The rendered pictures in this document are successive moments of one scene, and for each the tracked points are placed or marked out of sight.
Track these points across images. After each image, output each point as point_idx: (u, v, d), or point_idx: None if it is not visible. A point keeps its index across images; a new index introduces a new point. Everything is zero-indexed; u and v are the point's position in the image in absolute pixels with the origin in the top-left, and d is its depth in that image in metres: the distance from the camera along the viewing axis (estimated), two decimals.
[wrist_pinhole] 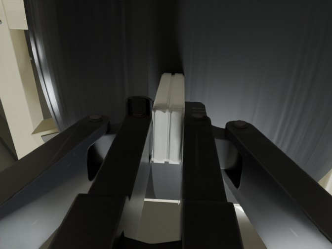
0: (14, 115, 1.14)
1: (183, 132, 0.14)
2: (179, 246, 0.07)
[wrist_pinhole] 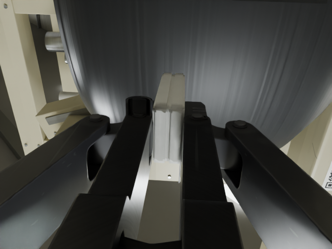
0: (19, 100, 1.17)
1: (183, 132, 0.14)
2: (179, 246, 0.07)
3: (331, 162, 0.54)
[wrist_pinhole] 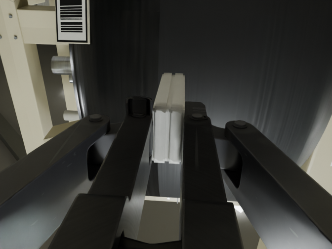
0: (26, 121, 1.24)
1: (183, 132, 0.14)
2: (179, 246, 0.07)
3: None
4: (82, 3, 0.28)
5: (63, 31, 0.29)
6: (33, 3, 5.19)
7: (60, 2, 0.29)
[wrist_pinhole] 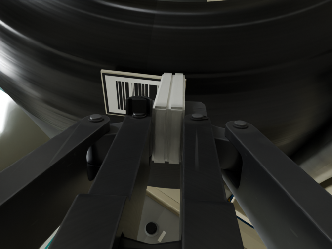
0: None
1: (183, 132, 0.14)
2: (179, 246, 0.07)
3: None
4: None
5: (116, 85, 0.21)
6: None
7: (153, 86, 0.21)
